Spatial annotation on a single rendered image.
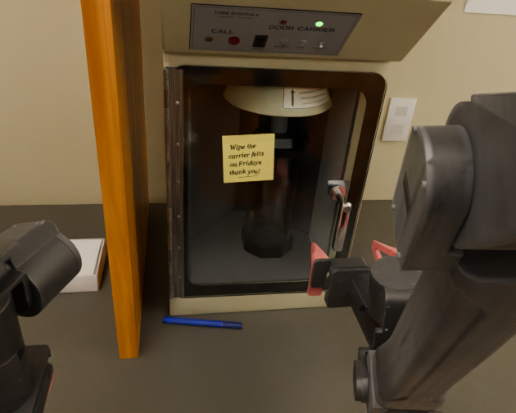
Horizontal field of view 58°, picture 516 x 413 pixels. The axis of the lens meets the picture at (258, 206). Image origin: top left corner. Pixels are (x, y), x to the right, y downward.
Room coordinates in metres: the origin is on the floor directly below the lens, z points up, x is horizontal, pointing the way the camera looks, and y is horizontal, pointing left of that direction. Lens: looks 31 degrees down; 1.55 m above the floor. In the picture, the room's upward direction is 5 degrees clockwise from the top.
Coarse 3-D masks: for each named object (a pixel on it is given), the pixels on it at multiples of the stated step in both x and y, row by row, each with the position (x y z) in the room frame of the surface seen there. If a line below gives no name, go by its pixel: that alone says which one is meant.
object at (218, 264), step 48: (192, 96) 0.61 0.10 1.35; (240, 96) 0.62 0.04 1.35; (288, 96) 0.63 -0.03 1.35; (336, 96) 0.65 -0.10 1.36; (384, 96) 0.66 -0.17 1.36; (192, 144) 0.61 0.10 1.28; (288, 144) 0.63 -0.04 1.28; (336, 144) 0.65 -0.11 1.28; (192, 192) 0.61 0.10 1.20; (240, 192) 0.62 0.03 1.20; (288, 192) 0.64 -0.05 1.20; (192, 240) 0.61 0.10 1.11; (240, 240) 0.62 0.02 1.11; (288, 240) 0.64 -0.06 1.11; (192, 288) 0.61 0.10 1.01; (240, 288) 0.62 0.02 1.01; (288, 288) 0.64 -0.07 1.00
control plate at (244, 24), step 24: (192, 24) 0.55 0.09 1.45; (216, 24) 0.55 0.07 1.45; (240, 24) 0.56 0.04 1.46; (264, 24) 0.56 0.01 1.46; (288, 24) 0.56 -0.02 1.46; (312, 24) 0.57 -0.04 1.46; (336, 24) 0.57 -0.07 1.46; (192, 48) 0.58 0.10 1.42; (216, 48) 0.59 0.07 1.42; (240, 48) 0.59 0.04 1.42; (264, 48) 0.60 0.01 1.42; (288, 48) 0.60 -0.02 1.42; (312, 48) 0.61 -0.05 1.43; (336, 48) 0.61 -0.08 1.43
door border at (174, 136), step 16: (176, 80) 0.60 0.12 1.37; (176, 96) 0.60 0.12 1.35; (176, 112) 0.60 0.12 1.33; (176, 128) 0.60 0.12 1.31; (176, 144) 0.60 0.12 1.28; (176, 160) 0.60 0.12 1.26; (176, 176) 0.60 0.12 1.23; (176, 192) 0.60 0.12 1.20; (176, 208) 0.60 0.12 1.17; (176, 224) 0.60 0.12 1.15; (176, 240) 0.60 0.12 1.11; (176, 256) 0.60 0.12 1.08; (176, 272) 0.60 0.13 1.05; (176, 288) 0.60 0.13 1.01
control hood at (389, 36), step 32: (160, 0) 0.52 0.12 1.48; (192, 0) 0.52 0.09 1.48; (224, 0) 0.53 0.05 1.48; (256, 0) 0.53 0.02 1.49; (288, 0) 0.54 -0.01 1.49; (320, 0) 0.54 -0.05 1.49; (352, 0) 0.55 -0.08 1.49; (384, 0) 0.55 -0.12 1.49; (416, 0) 0.56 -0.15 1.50; (448, 0) 0.56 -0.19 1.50; (352, 32) 0.59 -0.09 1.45; (384, 32) 0.59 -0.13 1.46; (416, 32) 0.60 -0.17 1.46
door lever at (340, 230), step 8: (336, 192) 0.64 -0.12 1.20; (344, 192) 0.65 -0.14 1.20; (344, 200) 0.61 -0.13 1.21; (344, 208) 0.60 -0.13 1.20; (344, 216) 0.60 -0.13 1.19; (336, 224) 0.61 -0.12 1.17; (344, 224) 0.60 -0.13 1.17; (336, 232) 0.61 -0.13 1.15; (344, 232) 0.60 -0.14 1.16; (336, 240) 0.60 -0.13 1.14; (336, 248) 0.60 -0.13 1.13
